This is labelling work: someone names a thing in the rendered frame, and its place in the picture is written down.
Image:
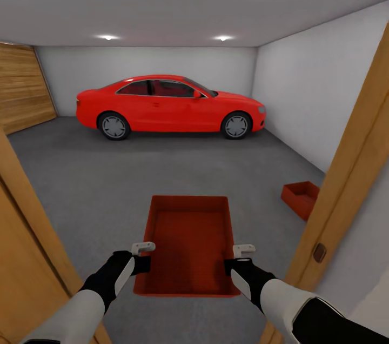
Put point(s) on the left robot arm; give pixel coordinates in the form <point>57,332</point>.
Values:
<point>77,321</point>

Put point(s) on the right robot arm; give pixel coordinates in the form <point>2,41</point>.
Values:
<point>301,317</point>

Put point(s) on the garage door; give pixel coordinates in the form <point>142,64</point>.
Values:
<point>24,98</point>

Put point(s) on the car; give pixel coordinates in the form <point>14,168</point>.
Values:
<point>156,103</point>

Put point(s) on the storage box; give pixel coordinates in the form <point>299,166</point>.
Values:
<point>193,237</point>
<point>292,193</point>

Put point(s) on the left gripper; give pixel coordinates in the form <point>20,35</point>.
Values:
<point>143,264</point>

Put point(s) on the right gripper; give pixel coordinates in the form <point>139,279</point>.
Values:
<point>229,264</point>

